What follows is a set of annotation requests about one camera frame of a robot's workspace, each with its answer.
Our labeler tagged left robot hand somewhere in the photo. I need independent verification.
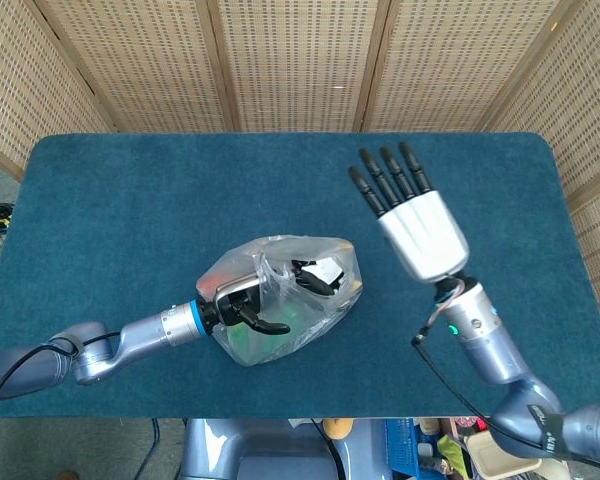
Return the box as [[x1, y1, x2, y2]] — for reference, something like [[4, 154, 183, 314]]
[[202, 258, 334, 336]]

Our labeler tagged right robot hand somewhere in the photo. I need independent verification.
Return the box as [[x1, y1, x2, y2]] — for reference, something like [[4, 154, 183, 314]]
[[348, 141, 471, 301]]

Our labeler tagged clear plastic shopping bag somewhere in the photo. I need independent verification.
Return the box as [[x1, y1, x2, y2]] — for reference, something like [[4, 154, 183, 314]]
[[195, 234, 365, 369]]

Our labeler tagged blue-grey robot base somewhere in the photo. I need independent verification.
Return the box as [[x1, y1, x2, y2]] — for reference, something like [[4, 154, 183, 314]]
[[179, 418, 389, 480]]

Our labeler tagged green printed box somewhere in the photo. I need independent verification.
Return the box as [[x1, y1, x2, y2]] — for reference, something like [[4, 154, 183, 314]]
[[227, 309, 304, 351]]

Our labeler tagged blue carpet table cover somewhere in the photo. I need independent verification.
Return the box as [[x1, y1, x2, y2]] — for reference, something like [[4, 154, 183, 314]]
[[0, 132, 600, 420]]

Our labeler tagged yellow-orange round object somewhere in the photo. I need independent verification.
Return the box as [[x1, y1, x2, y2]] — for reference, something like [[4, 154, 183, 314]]
[[322, 418, 355, 441]]

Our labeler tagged blue plastic basket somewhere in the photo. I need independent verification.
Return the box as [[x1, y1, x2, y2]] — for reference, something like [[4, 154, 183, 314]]
[[383, 418, 431, 480]]

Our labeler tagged yellow-green cloth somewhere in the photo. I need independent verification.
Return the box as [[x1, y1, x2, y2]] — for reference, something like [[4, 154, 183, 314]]
[[435, 433, 469, 474]]

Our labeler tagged cream plastic tray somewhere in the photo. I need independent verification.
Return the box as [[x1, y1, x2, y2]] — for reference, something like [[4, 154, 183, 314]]
[[467, 432, 544, 480]]

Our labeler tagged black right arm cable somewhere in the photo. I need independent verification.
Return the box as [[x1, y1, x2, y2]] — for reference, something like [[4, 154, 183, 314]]
[[410, 289, 600, 476]]

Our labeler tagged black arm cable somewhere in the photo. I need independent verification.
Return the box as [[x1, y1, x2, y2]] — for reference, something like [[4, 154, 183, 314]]
[[410, 289, 600, 476], [0, 331, 124, 441]]

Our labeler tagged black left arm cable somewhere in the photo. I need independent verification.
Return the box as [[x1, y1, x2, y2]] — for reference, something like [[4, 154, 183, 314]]
[[0, 331, 124, 441]]

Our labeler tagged blue floor cable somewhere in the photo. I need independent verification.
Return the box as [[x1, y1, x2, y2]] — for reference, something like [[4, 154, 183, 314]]
[[139, 418, 162, 480]]

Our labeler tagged black velcro arm strap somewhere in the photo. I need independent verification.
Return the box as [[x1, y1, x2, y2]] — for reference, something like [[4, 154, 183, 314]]
[[527, 403, 564, 459]]

